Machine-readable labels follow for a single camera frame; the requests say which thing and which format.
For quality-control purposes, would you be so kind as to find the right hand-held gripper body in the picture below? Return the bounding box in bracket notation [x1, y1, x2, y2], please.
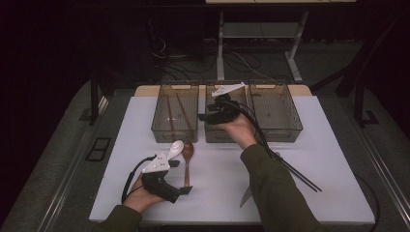
[211, 81, 247, 126]

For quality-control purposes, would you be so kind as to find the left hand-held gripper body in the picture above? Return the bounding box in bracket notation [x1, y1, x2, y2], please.
[140, 152, 182, 205]

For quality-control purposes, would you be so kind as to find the white ceramic spoon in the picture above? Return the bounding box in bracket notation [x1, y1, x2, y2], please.
[166, 139, 185, 161]

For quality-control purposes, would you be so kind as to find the smoky clear plastic bin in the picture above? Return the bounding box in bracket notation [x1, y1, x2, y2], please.
[150, 80, 200, 144]
[204, 80, 253, 144]
[249, 80, 304, 143]

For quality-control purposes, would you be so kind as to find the brown wooden spoon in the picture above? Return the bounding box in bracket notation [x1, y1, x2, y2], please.
[181, 140, 195, 189]

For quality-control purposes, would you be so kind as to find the steel table knife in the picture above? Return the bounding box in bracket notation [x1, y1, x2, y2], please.
[239, 186, 254, 209]

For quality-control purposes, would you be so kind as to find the black chopstick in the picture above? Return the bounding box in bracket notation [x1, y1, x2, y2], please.
[278, 154, 323, 191]
[275, 158, 318, 193]

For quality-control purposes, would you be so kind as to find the person's right hand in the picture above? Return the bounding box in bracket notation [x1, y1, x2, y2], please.
[219, 112, 259, 150]

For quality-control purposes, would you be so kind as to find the person's left hand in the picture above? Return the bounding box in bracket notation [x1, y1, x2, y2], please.
[122, 173, 167, 215]

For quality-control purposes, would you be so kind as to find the black metal stand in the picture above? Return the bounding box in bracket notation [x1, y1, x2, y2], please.
[89, 69, 109, 127]
[352, 64, 381, 129]

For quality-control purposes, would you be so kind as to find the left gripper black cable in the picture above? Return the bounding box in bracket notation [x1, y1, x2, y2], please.
[120, 155, 158, 205]

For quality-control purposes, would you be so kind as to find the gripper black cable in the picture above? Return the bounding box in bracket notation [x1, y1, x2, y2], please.
[120, 155, 158, 205]
[221, 100, 284, 160]

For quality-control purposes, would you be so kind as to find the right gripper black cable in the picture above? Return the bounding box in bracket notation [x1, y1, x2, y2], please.
[221, 100, 284, 160]

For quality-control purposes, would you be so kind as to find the tangle of floor cables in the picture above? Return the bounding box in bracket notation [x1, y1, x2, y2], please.
[149, 18, 275, 81]

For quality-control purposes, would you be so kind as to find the black floor outlet frame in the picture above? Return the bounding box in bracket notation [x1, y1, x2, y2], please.
[84, 136, 113, 162]

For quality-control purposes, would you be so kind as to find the white metal frame desk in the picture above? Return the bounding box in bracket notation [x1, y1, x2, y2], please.
[204, 0, 357, 84]

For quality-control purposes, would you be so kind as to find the metal floor rail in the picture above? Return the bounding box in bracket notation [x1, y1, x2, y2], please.
[351, 127, 410, 214]
[40, 96, 109, 232]

